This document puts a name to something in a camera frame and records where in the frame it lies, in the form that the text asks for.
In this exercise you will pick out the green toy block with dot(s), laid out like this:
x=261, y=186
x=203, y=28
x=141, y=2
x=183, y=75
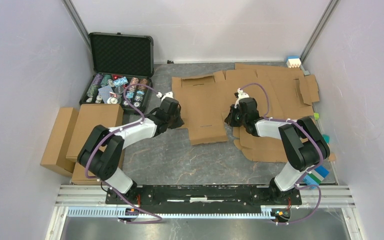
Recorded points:
x=316, y=116

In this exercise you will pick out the blue green striped block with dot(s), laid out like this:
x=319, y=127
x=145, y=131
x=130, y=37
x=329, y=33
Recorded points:
x=316, y=176

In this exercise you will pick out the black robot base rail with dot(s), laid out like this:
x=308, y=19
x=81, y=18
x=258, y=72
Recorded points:
x=209, y=199

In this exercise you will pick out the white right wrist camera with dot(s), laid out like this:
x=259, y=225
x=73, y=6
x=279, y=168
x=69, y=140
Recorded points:
x=240, y=94

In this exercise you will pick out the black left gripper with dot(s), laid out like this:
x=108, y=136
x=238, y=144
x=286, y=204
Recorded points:
x=179, y=122

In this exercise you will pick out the white blue toy block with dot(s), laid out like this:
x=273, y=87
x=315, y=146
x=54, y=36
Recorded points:
x=293, y=61

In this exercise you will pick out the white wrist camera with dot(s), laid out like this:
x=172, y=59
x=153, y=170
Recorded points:
x=240, y=94
x=162, y=96

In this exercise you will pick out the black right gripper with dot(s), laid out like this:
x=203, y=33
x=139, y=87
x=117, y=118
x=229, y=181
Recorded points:
x=229, y=119

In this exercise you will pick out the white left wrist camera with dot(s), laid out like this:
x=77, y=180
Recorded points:
x=162, y=96

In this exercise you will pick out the lower flat cardboard sheet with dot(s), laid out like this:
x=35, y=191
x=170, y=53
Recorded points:
x=282, y=93

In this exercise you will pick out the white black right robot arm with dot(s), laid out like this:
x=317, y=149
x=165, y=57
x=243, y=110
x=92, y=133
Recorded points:
x=304, y=145

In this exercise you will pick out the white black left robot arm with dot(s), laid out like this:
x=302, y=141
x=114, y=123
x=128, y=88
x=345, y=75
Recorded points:
x=103, y=148

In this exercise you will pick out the teal toy block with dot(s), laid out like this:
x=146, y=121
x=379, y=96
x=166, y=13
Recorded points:
x=326, y=138

